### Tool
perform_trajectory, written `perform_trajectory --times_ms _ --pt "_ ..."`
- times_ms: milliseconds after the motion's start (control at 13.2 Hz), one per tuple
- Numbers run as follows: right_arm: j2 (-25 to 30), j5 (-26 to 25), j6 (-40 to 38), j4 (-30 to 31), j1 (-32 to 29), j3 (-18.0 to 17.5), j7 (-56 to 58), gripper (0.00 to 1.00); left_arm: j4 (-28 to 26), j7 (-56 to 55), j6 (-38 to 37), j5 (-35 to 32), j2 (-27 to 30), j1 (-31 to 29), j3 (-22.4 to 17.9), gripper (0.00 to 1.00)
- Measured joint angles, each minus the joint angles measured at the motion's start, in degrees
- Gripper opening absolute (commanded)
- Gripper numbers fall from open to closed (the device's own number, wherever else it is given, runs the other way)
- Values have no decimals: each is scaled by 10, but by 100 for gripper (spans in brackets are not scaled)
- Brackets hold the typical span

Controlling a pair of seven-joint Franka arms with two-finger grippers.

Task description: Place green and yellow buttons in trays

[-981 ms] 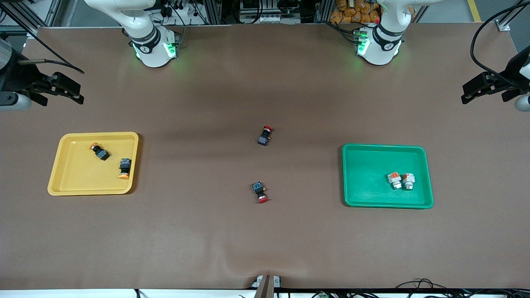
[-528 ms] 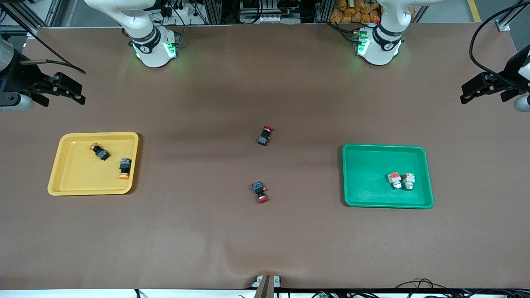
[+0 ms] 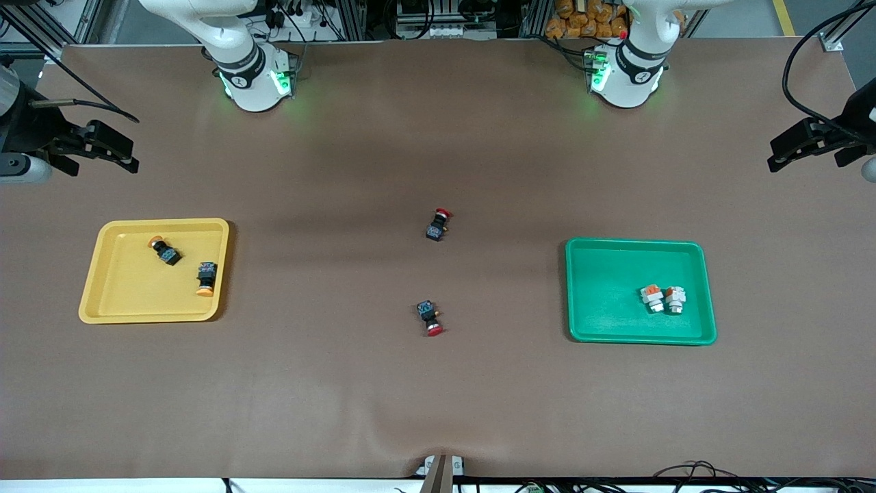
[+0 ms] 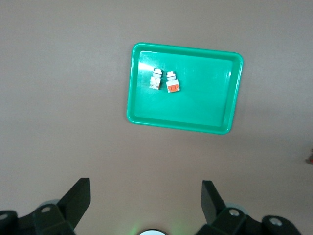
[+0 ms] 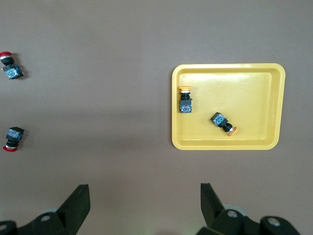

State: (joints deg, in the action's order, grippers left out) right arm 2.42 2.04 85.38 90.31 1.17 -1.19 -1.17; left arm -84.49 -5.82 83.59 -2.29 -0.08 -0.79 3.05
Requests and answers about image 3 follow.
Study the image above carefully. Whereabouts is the aluminium profile bar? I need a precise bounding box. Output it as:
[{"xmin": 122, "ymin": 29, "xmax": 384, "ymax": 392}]
[{"xmin": 820, "ymin": 0, "xmax": 876, "ymax": 53}]

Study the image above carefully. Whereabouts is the yellow plastic tray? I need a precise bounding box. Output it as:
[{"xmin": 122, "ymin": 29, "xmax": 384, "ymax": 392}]
[{"xmin": 78, "ymin": 218, "xmax": 231, "ymax": 325}]

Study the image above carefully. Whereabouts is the white power strip with plugs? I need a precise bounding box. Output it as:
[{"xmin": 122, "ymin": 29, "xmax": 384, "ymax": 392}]
[{"xmin": 263, "ymin": 0, "xmax": 326, "ymax": 31}]

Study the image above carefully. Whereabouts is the green plastic tray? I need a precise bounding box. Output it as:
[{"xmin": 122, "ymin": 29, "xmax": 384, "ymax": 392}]
[{"xmin": 565, "ymin": 238, "xmax": 718, "ymax": 346}]

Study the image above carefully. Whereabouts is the orange objects pile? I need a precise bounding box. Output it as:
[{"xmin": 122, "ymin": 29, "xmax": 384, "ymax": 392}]
[{"xmin": 545, "ymin": 0, "xmax": 629, "ymax": 40}]

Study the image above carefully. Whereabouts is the red mushroom push button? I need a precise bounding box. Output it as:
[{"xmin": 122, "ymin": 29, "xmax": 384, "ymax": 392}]
[
  {"xmin": 425, "ymin": 207, "xmax": 454, "ymax": 242},
  {"xmin": 416, "ymin": 299, "xmax": 444, "ymax": 338}
]

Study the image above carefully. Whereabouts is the brown table mat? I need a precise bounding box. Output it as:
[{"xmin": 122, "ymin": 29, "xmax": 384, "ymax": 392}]
[{"xmin": 0, "ymin": 38, "xmax": 876, "ymax": 480}]

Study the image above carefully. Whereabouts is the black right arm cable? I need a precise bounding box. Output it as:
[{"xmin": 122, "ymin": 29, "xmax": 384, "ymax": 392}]
[{"xmin": 0, "ymin": 0, "xmax": 141, "ymax": 124}]

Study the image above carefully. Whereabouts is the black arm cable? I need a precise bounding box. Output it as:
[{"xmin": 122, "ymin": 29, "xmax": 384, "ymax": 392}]
[
  {"xmin": 0, "ymin": 0, "xmax": 141, "ymax": 124},
  {"xmin": 780, "ymin": 7, "xmax": 876, "ymax": 138}
]

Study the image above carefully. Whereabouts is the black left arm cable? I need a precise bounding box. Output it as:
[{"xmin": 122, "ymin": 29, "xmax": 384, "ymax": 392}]
[{"xmin": 780, "ymin": 7, "xmax": 876, "ymax": 138}]

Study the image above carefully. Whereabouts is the aluminium frame with dark bars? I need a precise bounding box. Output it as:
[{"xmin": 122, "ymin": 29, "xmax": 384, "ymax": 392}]
[{"xmin": 0, "ymin": 0, "xmax": 103, "ymax": 64}]

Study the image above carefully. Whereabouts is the aluminium frame post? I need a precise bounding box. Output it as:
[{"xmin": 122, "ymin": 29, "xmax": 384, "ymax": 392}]
[
  {"xmin": 520, "ymin": 0, "xmax": 552, "ymax": 39},
  {"xmin": 335, "ymin": 0, "xmax": 368, "ymax": 40}
]

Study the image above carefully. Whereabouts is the black cable tangle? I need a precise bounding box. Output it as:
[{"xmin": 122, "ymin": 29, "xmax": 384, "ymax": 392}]
[{"xmin": 650, "ymin": 460, "xmax": 876, "ymax": 493}]

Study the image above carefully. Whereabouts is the brown post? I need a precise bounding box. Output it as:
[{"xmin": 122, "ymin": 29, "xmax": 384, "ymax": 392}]
[{"xmin": 420, "ymin": 455, "xmax": 454, "ymax": 493}]

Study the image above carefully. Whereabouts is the white table bracket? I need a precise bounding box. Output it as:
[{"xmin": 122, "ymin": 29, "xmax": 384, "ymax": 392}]
[{"xmin": 415, "ymin": 454, "xmax": 467, "ymax": 477}]

